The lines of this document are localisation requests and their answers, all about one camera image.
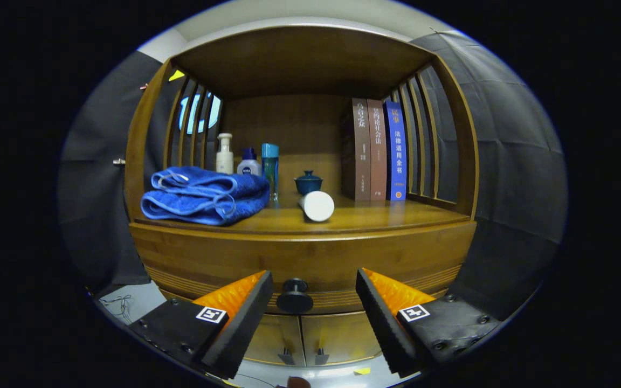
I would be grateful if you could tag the folded blue towel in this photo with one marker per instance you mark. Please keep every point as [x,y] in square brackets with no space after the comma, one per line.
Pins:
[202,196]

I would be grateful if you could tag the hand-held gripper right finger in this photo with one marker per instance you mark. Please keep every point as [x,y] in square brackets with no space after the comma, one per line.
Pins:
[386,323]

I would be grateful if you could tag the teal clear bottle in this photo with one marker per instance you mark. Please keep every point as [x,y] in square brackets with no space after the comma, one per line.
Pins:
[270,167]

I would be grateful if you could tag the wooden cabinet door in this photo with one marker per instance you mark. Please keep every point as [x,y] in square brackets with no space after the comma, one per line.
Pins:
[275,339]
[337,337]

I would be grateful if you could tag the blue lidded teacup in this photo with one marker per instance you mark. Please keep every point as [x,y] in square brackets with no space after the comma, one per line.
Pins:
[308,184]

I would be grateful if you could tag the dark brown book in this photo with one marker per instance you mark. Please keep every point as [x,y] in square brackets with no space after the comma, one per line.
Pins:
[359,156]

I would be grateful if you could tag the white bottle with blue pump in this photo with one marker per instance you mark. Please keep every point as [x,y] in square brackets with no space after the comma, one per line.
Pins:
[248,166]

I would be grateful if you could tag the reddish brown book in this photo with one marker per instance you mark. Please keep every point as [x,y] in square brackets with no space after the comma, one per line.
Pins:
[378,156]

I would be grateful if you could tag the wooden cabinet with shelf frame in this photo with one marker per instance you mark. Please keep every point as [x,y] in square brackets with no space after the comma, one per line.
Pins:
[299,59]

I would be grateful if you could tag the white tube with green print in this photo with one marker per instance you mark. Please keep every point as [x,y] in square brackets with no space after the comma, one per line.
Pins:
[317,206]

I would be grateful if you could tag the wooden countertop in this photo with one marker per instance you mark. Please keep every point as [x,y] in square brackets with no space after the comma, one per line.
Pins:
[391,215]

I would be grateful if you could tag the yellow sticky note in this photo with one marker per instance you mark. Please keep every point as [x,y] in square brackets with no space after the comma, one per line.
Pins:
[362,371]

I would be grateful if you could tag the blue book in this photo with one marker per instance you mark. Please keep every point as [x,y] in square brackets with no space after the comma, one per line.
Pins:
[395,156]

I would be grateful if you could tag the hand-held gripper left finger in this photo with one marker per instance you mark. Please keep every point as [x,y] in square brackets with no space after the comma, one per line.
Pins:
[243,323]

